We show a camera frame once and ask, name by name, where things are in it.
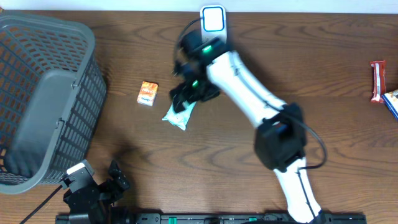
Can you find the white barcode scanner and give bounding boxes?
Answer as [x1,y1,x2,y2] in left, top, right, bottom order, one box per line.
[200,5,228,43]

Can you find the yellow snack chip bag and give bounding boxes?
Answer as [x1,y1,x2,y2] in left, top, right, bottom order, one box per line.
[382,90,398,119]

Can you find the small orange tissue pack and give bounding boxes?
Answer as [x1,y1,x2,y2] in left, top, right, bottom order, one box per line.
[137,81,159,106]

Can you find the grey plastic shopping basket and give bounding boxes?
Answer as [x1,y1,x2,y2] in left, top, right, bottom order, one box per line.
[1,12,106,195]

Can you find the teal wet wipes pack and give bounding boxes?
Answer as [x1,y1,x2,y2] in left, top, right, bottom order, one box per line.
[162,102,196,131]

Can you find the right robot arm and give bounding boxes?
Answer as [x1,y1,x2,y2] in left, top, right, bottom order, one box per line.
[170,30,322,223]

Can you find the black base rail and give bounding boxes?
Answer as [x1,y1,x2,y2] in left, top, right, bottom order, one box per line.
[55,212,368,224]

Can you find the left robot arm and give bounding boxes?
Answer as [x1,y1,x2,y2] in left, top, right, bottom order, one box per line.
[55,160,136,224]

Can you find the red orange candy bar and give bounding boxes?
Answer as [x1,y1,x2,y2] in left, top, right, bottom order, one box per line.
[370,60,386,103]

